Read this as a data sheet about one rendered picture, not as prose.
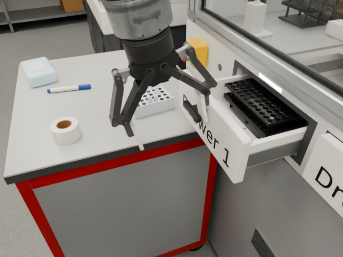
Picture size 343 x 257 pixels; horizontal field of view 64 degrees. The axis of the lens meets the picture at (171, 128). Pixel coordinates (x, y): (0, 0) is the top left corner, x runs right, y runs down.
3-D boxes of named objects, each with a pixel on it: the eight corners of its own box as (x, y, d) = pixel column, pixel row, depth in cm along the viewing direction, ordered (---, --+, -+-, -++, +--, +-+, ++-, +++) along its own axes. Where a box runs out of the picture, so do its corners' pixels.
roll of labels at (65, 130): (56, 148, 70) (52, 136, 67) (51, 133, 75) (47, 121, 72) (84, 139, 73) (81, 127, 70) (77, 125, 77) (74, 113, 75)
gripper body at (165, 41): (122, 47, 37) (141, 101, 43) (179, 27, 38) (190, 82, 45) (112, 30, 43) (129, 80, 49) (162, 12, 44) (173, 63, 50)
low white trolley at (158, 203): (75, 305, 110) (2, 176, 62) (65, 189, 155) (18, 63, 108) (207, 255, 125) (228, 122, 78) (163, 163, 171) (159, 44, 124)
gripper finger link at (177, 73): (152, 61, 46) (157, 54, 46) (198, 86, 53) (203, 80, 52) (160, 71, 43) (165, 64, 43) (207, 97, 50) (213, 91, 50)
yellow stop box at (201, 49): (192, 69, 87) (193, 47, 82) (183, 60, 92) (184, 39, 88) (206, 67, 88) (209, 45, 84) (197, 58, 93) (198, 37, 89)
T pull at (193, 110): (196, 124, 55) (196, 119, 54) (182, 105, 60) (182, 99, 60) (212, 120, 56) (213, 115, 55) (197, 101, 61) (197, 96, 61)
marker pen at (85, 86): (48, 94, 90) (46, 90, 89) (48, 92, 92) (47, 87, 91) (91, 89, 93) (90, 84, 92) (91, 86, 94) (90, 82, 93)
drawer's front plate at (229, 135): (234, 185, 53) (243, 142, 46) (178, 106, 74) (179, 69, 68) (242, 183, 54) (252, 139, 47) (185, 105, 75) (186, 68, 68)
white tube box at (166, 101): (135, 119, 80) (134, 108, 77) (125, 104, 86) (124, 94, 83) (173, 108, 84) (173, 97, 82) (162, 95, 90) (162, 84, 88)
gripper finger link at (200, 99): (193, 88, 52) (197, 87, 52) (198, 116, 57) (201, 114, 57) (200, 96, 50) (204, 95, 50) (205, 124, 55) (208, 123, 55)
